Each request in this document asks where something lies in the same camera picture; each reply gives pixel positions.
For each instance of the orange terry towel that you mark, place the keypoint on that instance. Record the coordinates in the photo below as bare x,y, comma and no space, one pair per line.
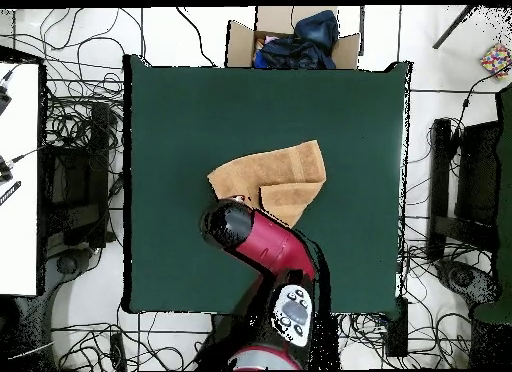
280,168

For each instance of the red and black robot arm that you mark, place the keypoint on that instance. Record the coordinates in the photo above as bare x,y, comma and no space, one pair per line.
276,248

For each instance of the dark green table cloth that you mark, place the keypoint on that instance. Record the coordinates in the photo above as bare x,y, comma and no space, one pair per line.
180,108

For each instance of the brown cardboard box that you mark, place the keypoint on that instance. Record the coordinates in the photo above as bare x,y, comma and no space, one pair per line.
240,44

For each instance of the black equipment stand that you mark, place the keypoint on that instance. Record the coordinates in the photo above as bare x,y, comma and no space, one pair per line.
76,188
476,168

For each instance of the dark blue clothing pile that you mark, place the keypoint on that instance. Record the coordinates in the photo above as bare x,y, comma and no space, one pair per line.
304,44

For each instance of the black power strip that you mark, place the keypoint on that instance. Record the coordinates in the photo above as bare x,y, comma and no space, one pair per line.
118,352

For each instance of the white desk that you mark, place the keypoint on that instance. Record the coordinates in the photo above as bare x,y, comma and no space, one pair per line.
18,228

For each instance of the green covered side table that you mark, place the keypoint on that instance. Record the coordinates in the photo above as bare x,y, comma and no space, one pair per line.
504,228

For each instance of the dark metal bar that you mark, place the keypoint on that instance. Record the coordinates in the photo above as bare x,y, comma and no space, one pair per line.
454,28

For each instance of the multicoloured patterned bundle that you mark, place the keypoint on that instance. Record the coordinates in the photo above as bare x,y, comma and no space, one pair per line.
496,60

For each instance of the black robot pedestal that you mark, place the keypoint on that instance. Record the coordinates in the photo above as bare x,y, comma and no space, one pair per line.
220,324

